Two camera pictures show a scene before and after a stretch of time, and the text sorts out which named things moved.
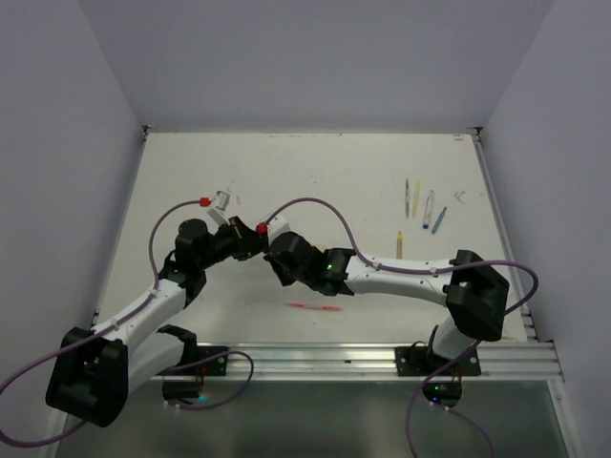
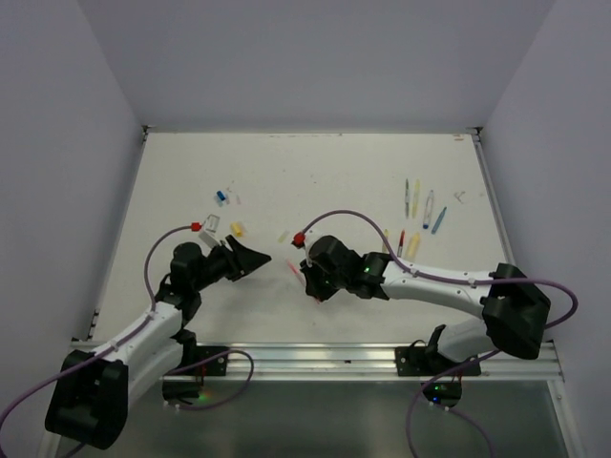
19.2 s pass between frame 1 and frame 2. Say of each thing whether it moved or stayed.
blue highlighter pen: stayed
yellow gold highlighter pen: moved
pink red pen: moved
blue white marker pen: stayed
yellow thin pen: stayed
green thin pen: stayed
